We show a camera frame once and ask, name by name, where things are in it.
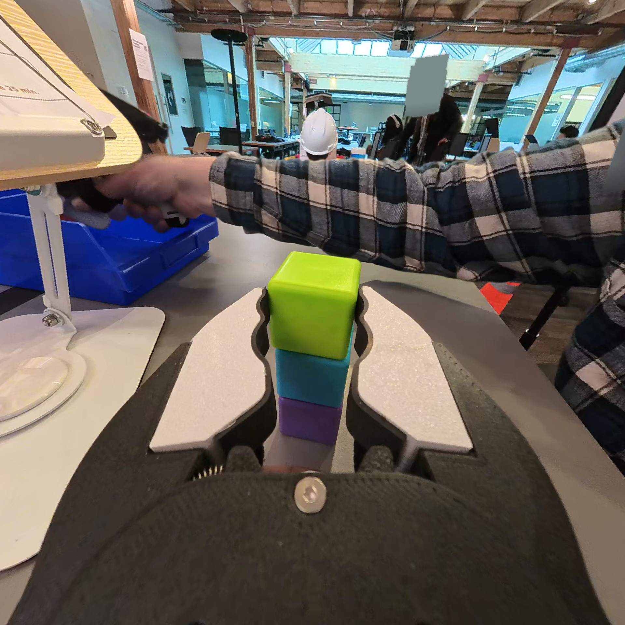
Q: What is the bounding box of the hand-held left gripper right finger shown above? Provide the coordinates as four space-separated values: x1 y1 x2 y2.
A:
347 285 474 462

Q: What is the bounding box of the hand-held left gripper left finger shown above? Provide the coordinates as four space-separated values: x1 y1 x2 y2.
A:
149 287 277 460

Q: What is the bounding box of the cyan cube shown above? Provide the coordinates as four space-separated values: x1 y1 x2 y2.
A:
275 332 354 410

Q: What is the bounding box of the purple cube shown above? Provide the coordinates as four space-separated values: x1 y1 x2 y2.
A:
277 396 343 446

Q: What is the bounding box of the lime green cube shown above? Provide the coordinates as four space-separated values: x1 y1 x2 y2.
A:
268 251 362 361

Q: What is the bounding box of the blue plastic bin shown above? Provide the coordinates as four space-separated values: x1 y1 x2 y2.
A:
0 188 219 307

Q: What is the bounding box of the person's right forearm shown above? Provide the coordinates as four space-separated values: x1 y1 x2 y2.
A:
209 119 625 284

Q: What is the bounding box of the grey desk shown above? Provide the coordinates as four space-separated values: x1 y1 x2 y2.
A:
0 222 625 625

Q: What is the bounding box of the wooden pillar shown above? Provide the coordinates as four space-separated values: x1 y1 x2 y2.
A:
110 0 164 154

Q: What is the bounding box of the black floor lamp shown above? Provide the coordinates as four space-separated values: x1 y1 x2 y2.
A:
211 28 249 156

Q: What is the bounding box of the printed instruction sheet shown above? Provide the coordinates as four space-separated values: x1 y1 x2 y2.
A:
0 22 115 142

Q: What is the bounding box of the red floor marker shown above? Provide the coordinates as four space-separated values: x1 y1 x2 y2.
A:
480 281 521 316

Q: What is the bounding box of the white hard hat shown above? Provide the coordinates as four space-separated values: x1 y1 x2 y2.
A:
299 108 339 156

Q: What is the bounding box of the person's plaid shirt torso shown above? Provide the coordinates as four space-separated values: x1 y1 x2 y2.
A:
557 254 625 472

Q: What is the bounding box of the white wall notice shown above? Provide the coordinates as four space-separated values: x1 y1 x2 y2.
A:
129 28 153 81

